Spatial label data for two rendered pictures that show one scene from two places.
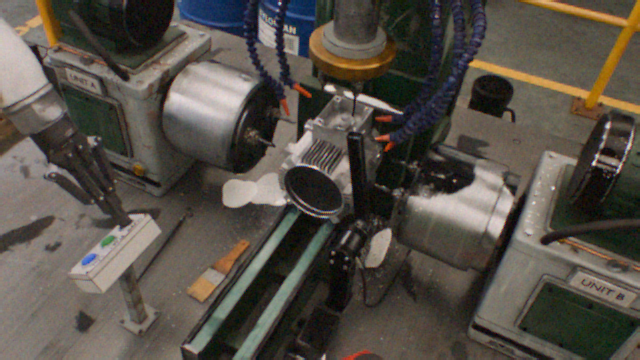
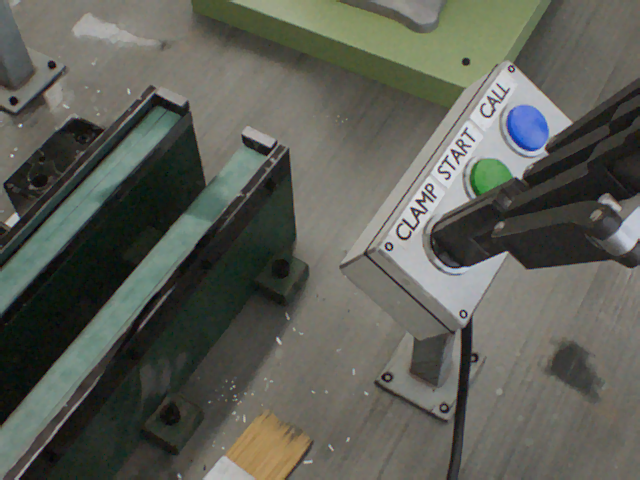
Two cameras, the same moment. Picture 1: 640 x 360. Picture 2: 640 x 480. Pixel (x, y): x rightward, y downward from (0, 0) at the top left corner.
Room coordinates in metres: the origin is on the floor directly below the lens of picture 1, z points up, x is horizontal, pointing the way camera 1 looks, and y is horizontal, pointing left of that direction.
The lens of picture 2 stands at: (1.00, 0.36, 1.51)
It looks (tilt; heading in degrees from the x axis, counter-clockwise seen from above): 55 degrees down; 192
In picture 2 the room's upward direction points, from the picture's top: 3 degrees counter-clockwise
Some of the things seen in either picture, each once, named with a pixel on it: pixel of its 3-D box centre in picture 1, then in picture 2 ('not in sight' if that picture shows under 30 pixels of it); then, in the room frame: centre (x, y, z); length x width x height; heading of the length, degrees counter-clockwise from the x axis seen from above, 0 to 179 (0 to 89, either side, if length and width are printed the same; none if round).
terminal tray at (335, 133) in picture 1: (342, 127); not in sight; (1.01, -0.04, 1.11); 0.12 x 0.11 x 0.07; 157
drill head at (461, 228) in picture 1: (467, 211); not in sight; (0.84, -0.33, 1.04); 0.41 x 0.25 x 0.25; 67
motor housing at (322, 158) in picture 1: (331, 166); not in sight; (0.97, -0.03, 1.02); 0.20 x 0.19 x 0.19; 157
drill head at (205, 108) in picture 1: (208, 110); not in sight; (1.11, 0.30, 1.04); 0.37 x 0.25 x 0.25; 67
